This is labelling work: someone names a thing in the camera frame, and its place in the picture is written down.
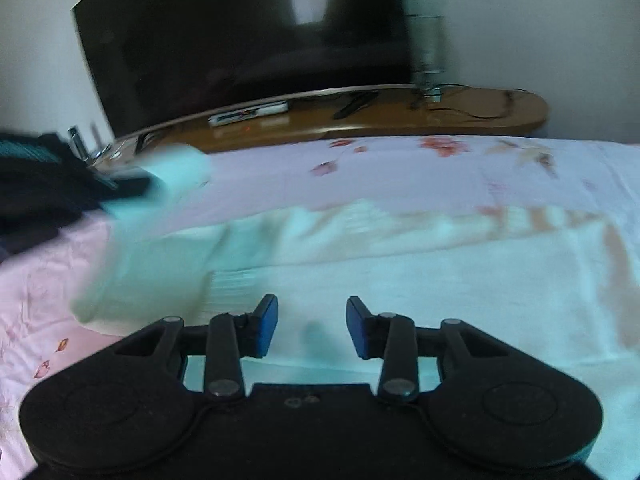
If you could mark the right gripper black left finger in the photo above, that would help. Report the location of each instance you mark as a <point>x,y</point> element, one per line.
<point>231,338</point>

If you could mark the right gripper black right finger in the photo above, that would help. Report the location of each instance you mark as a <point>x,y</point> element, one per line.
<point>391,339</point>

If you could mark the cream white knitted sweater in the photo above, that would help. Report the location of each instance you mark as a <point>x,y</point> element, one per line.
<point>350,284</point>

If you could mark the dark bottle on tray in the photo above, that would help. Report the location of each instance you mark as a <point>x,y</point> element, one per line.
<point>77,143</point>

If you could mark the oval glass tray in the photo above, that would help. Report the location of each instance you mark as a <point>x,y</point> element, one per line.
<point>115,154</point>

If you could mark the wooden tv stand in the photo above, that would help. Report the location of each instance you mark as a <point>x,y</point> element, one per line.
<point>462,110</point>

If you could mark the silver set-top box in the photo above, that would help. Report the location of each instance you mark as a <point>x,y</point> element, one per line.
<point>248,113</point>

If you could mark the black remote control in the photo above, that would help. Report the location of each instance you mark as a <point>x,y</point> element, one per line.
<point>357,101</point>

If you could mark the pink floral bed sheet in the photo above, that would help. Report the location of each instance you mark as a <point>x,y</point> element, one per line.
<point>400,169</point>

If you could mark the large black television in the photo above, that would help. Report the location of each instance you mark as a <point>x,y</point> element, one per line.
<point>157,62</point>

